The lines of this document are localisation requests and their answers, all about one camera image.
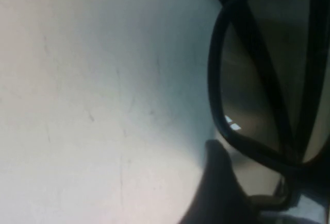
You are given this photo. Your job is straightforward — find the dark brown framed sunglasses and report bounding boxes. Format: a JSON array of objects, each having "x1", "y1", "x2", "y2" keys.
[{"x1": 203, "y1": 0, "x2": 330, "y2": 211}]

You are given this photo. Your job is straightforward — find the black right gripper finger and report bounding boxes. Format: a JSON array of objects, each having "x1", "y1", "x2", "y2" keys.
[{"x1": 177, "y1": 140, "x2": 261, "y2": 224}]

